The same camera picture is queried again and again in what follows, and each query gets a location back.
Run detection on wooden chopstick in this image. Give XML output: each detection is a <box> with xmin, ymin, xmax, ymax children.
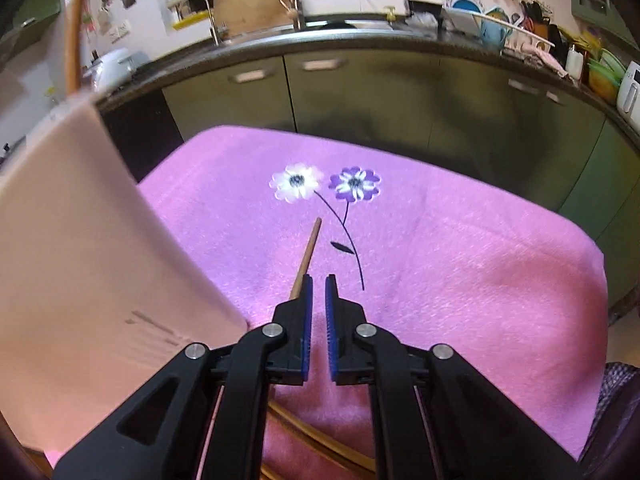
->
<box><xmin>288</xmin><ymin>218</ymin><xmax>322</xmax><ymax>300</ymax></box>
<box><xmin>64</xmin><ymin>0</ymin><xmax>85</xmax><ymax>96</ymax></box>

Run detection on green kitchen cabinets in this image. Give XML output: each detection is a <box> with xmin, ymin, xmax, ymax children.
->
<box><xmin>99</xmin><ymin>29</ymin><xmax>639</xmax><ymax>304</ymax></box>

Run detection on pink embroidered tablecloth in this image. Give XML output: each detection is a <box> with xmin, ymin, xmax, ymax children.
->
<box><xmin>140</xmin><ymin>127</ymin><xmax>608</xmax><ymax>479</ymax></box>

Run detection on white plastic utensil holder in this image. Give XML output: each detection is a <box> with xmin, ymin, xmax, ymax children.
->
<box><xmin>1</xmin><ymin>96</ymin><xmax>247</xmax><ymax>452</ymax></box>

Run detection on white rice cooker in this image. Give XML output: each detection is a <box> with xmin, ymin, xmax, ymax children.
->
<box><xmin>81</xmin><ymin>48</ymin><xmax>150</xmax><ymax>96</ymax></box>

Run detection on wooden cutting board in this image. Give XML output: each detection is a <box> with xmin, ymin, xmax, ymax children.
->
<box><xmin>213</xmin><ymin>0</ymin><xmax>292</xmax><ymax>37</ymax></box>

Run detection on small steel faucet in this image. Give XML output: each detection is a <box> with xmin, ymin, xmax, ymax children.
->
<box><xmin>174</xmin><ymin>0</ymin><xmax>221</xmax><ymax>47</ymax></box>

